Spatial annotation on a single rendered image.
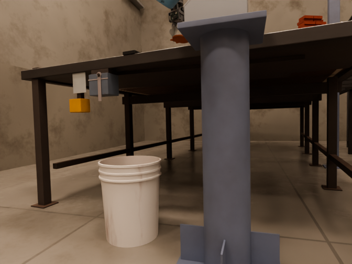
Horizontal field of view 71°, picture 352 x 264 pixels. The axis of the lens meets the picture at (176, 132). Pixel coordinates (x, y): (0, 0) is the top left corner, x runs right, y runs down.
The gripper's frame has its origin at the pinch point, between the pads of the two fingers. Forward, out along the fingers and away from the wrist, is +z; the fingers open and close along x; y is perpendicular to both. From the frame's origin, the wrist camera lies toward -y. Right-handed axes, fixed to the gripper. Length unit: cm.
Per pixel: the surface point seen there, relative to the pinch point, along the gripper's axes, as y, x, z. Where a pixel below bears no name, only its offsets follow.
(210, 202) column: 52, 36, 78
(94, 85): 34, -40, 25
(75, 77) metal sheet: 34, -56, 18
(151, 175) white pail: 43, 3, 73
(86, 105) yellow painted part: 32, -51, 35
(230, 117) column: 51, 45, 49
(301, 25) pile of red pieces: -76, 58, -14
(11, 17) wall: -33, -263, -101
